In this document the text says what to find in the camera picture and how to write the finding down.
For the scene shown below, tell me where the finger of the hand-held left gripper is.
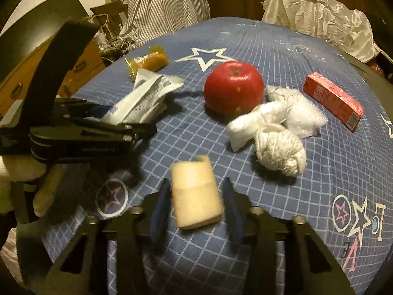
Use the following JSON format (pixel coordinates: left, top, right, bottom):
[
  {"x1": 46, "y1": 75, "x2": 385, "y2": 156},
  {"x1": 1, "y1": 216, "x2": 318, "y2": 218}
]
[
  {"x1": 81, "y1": 122, "x2": 158, "y2": 144},
  {"x1": 55, "y1": 97, "x2": 112, "y2": 121}
]

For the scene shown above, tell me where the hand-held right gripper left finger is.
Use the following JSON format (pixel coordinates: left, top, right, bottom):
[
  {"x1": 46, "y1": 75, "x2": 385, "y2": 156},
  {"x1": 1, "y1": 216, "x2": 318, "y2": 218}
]
[{"x1": 40, "y1": 181, "x2": 172, "y2": 295}]

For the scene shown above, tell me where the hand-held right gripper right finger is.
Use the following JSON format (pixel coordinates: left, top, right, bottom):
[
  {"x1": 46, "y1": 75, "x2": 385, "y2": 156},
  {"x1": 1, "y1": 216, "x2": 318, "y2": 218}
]
[{"x1": 222, "y1": 177, "x2": 350, "y2": 295}]

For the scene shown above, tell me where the white foil sachet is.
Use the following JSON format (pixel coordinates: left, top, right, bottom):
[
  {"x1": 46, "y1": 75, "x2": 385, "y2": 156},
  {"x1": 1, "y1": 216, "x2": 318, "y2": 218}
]
[{"x1": 103, "y1": 69, "x2": 185, "y2": 125}]

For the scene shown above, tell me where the beige sponge block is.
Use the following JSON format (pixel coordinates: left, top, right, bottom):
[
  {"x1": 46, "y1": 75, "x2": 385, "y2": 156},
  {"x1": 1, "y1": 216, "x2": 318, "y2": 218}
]
[{"x1": 170, "y1": 155, "x2": 223, "y2": 230}]

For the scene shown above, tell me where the person's left hand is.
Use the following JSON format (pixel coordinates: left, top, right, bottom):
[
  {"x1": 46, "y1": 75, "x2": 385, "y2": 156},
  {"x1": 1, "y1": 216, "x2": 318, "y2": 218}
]
[{"x1": 0, "y1": 154, "x2": 66, "y2": 218}]

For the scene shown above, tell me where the blue checked printed blanket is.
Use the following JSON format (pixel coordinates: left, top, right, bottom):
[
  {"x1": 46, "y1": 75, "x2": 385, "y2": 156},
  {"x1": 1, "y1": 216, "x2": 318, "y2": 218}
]
[{"x1": 40, "y1": 17, "x2": 393, "y2": 295}]

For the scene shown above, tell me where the wooden drawer cabinet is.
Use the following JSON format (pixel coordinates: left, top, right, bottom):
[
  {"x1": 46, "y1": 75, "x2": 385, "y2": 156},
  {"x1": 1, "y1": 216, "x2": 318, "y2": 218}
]
[{"x1": 0, "y1": 35, "x2": 106, "y2": 119}]

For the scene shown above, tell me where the yellow snack packet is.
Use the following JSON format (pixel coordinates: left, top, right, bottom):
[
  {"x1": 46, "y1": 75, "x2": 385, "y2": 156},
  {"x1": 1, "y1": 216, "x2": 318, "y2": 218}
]
[{"x1": 124, "y1": 45, "x2": 169, "y2": 82}]

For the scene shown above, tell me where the white yarn ball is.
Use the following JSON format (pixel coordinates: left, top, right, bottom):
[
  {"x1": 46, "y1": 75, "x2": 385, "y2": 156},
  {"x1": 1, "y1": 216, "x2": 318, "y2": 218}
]
[{"x1": 254, "y1": 124, "x2": 307, "y2": 178}]

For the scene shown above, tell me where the black flat panel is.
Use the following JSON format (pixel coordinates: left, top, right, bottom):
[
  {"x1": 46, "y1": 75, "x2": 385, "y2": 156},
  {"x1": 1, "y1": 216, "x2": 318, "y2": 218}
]
[{"x1": 0, "y1": 0, "x2": 88, "y2": 66}]

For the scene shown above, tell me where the red apple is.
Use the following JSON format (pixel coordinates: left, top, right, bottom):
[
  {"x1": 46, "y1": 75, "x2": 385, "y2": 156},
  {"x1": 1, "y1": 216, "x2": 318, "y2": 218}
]
[{"x1": 203, "y1": 61, "x2": 265, "y2": 117}]

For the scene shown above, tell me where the crumpled white tissue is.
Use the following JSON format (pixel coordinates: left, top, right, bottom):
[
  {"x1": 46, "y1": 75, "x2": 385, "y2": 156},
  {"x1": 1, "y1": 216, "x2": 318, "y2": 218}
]
[{"x1": 227, "y1": 85, "x2": 328, "y2": 153}]

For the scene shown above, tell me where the striped cloth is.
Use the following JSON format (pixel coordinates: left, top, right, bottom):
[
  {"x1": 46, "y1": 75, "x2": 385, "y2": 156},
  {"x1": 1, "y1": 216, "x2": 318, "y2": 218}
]
[{"x1": 104, "y1": 0, "x2": 211, "y2": 50}]

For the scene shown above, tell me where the small red carton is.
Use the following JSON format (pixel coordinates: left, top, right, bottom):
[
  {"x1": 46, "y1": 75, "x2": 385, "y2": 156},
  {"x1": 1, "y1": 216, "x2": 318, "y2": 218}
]
[{"x1": 302, "y1": 72, "x2": 364, "y2": 133}]

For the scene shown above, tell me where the dark grey bedsheet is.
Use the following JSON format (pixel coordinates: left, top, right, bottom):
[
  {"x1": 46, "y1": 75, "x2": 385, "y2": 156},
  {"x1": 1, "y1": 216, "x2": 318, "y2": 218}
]
[{"x1": 341, "y1": 51, "x2": 393, "y2": 102}]

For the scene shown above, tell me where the white plastic sheet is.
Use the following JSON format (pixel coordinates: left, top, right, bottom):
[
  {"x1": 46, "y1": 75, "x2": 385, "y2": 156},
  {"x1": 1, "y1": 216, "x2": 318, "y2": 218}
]
[{"x1": 261, "y1": 0, "x2": 381, "y2": 63}]

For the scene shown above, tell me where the brown wooden frame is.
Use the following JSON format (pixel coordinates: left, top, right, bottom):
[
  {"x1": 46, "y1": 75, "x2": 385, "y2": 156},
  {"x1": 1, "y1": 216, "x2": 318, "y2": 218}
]
[{"x1": 90, "y1": 0, "x2": 127, "y2": 37}]

